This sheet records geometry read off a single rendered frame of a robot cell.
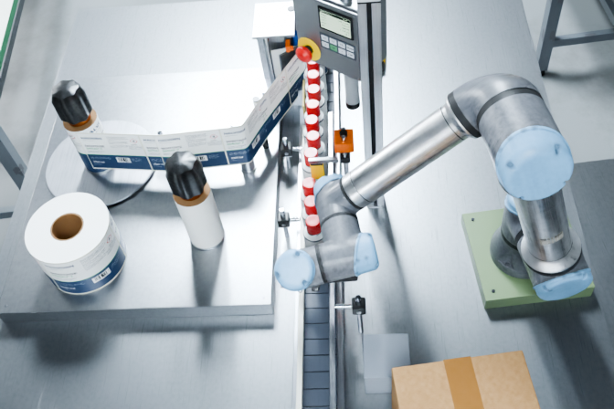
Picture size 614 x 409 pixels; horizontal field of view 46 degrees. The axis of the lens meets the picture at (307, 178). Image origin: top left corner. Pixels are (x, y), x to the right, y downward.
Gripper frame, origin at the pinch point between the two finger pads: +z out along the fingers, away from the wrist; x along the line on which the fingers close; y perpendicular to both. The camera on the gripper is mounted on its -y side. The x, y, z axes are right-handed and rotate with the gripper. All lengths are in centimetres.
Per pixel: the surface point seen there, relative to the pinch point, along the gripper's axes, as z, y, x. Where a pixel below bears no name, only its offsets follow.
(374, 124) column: -5.8, -14.3, -32.4
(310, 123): 3.0, 0.9, -35.3
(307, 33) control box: -22, -1, -49
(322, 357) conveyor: -4.6, -0.4, 19.0
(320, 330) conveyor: -1.5, 0.0, 13.5
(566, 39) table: 140, -100, -96
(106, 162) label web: 17, 56, -31
